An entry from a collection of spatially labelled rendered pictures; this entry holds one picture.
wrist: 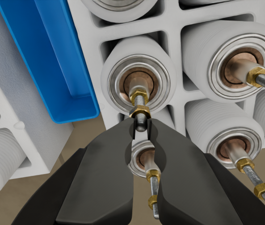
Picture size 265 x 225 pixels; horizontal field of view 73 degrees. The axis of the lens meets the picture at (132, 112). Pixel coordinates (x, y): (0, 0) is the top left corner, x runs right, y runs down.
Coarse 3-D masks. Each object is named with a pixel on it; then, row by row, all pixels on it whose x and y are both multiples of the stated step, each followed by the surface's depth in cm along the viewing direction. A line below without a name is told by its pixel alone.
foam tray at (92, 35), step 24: (72, 0) 24; (168, 0) 24; (240, 0) 24; (264, 0) 24; (96, 24) 26; (120, 24) 25; (144, 24) 25; (168, 24) 25; (264, 24) 25; (96, 48) 27; (168, 48) 27; (96, 72) 28; (96, 96) 30; (192, 96) 30; (120, 120) 35; (264, 144) 34
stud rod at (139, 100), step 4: (136, 96) 18; (140, 96) 18; (136, 100) 17; (140, 100) 17; (144, 100) 18; (136, 104) 16; (140, 104) 16; (144, 104) 17; (136, 116) 15; (140, 116) 14; (144, 116) 14; (136, 120) 14; (140, 120) 14; (144, 120) 14; (136, 124) 14; (140, 124) 14; (144, 124) 14; (136, 128) 14; (140, 128) 14; (144, 128) 14
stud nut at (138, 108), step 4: (132, 108) 15; (136, 108) 15; (140, 108) 14; (144, 108) 15; (148, 108) 15; (132, 112) 15; (136, 112) 15; (140, 112) 15; (144, 112) 15; (148, 112) 15; (132, 116) 15; (148, 116) 15
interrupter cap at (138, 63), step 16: (128, 64) 20; (144, 64) 20; (160, 64) 20; (112, 80) 21; (128, 80) 22; (160, 80) 21; (112, 96) 22; (128, 96) 22; (160, 96) 22; (128, 112) 23
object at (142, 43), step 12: (132, 36) 28; (144, 36) 28; (120, 48) 20; (132, 48) 20; (144, 48) 20; (156, 48) 20; (108, 60) 21; (168, 60) 21; (108, 72) 21; (168, 72) 21; (108, 96) 23; (168, 96) 22
